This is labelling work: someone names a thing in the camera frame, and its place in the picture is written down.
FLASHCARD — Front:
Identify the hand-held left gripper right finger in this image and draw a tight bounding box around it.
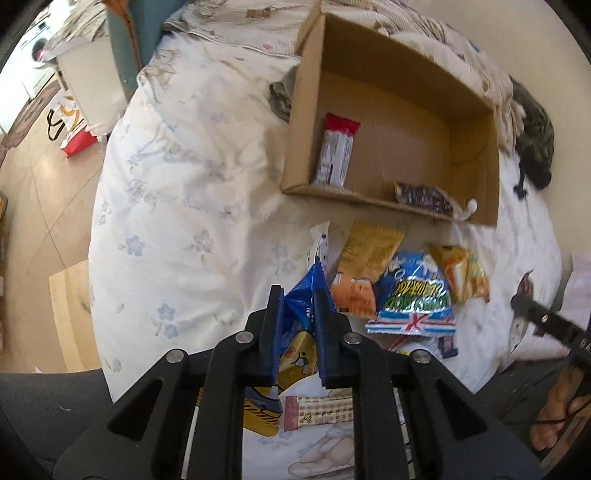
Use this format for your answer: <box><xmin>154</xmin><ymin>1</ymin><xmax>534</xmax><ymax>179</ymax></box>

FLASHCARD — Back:
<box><xmin>315</xmin><ymin>290</ymin><xmax>543</xmax><ymax>480</ymax></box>

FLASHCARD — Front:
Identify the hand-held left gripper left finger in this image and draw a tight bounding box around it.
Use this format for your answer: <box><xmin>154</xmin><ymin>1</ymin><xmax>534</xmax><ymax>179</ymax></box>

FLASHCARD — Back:
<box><xmin>53</xmin><ymin>285</ymin><xmax>283</xmax><ymax>480</ymax></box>

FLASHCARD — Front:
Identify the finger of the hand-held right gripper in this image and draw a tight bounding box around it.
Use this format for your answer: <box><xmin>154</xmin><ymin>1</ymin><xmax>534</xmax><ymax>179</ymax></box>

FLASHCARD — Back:
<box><xmin>510</xmin><ymin>293</ymin><xmax>575</xmax><ymax>349</ymax></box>

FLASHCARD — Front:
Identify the blue bear print snack bag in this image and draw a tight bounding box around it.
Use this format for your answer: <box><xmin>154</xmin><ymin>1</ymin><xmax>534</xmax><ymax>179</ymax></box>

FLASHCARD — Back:
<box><xmin>244</xmin><ymin>261</ymin><xmax>336</xmax><ymax>438</ymax></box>

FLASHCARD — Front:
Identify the blue puffed snack bag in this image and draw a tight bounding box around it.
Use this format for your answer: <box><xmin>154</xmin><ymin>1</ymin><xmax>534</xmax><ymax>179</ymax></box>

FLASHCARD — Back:
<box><xmin>365</xmin><ymin>250</ymin><xmax>458</xmax><ymax>336</ymax></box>

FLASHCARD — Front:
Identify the brown cardboard box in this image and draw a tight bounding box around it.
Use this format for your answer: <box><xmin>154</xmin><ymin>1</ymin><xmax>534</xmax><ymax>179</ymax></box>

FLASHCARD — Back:
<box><xmin>280</xmin><ymin>0</ymin><xmax>501</xmax><ymax>227</ymax></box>

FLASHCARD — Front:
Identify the person's foot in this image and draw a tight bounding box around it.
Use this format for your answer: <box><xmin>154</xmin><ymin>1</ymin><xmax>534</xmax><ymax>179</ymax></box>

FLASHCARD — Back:
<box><xmin>529</xmin><ymin>367</ymin><xmax>591</xmax><ymax>453</ymax></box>

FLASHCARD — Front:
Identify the pink beige snack bar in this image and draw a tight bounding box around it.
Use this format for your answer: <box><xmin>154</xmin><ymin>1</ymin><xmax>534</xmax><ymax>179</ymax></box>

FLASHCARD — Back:
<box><xmin>283</xmin><ymin>394</ymin><xmax>355</xmax><ymax>432</ymax></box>

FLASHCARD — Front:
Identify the white dotted snack packet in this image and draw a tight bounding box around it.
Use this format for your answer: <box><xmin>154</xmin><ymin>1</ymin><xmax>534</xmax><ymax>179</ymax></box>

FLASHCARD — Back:
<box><xmin>307</xmin><ymin>222</ymin><xmax>331</xmax><ymax>278</ymax></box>

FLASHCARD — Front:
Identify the yellow orange snack packet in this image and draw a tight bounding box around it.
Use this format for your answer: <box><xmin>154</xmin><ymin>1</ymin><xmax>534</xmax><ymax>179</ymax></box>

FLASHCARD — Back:
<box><xmin>429</xmin><ymin>244</ymin><xmax>491</xmax><ymax>304</ymax></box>

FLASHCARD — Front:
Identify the small dark snack packet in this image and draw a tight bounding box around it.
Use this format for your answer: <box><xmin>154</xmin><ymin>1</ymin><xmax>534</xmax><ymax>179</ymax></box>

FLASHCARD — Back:
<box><xmin>436</xmin><ymin>335</ymin><xmax>459</xmax><ymax>360</ymax></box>

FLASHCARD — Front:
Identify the white floral blanket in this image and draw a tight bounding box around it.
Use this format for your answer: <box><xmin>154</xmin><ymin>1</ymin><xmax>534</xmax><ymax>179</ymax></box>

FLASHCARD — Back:
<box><xmin>88</xmin><ymin>0</ymin><xmax>566</xmax><ymax>480</ymax></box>

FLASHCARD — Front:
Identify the dark purple snack packet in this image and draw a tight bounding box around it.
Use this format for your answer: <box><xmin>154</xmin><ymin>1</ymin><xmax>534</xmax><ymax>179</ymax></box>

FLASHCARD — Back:
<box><xmin>394</xmin><ymin>181</ymin><xmax>455</xmax><ymax>215</ymax></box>

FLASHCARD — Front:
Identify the dark green knitted cloth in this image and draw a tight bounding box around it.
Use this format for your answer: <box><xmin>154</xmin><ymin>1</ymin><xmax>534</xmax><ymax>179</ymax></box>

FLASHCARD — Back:
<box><xmin>510</xmin><ymin>76</ymin><xmax>555</xmax><ymax>199</ymax></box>

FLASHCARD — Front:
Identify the red and white snack bar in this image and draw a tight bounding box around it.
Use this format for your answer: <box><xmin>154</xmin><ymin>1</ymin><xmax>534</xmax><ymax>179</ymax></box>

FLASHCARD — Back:
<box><xmin>311</xmin><ymin>112</ymin><xmax>361</xmax><ymax>186</ymax></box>

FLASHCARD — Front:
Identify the dark grey floor mat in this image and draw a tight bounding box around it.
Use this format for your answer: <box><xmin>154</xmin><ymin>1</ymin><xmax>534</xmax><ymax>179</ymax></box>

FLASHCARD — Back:
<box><xmin>0</xmin><ymin>360</ymin><xmax>571</xmax><ymax>480</ymax></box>

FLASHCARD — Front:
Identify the red and white shopping bag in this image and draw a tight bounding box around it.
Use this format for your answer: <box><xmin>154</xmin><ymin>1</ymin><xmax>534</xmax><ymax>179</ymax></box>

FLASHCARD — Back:
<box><xmin>46</xmin><ymin>95</ymin><xmax>109</xmax><ymax>160</ymax></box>

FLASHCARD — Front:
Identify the white cabinet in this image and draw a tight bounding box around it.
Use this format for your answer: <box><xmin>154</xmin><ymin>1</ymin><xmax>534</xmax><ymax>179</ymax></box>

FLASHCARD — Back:
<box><xmin>58</xmin><ymin>34</ymin><xmax>127</xmax><ymax>139</ymax></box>

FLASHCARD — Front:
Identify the teal furniture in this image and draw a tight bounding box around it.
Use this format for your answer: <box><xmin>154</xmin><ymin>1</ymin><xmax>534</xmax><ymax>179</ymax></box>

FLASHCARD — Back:
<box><xmin>106</xmin><ymin>0</ymin><xmax>185</xmax><ymax>93</ymax></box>

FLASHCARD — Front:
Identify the brown patterned rug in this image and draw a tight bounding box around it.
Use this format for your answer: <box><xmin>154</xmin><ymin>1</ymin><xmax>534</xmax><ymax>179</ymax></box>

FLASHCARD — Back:
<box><xmin>0</xmin><ymin>83</ymin><xmax>58</xmax><ymax>167</ymax></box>

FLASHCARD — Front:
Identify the white washing machine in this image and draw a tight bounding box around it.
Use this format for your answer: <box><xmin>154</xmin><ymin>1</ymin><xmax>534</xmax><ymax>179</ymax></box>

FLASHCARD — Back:
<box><xmin>18</xmin><ymin>18</ymin><xmax>61</xmax><ymax>100</ymax></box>

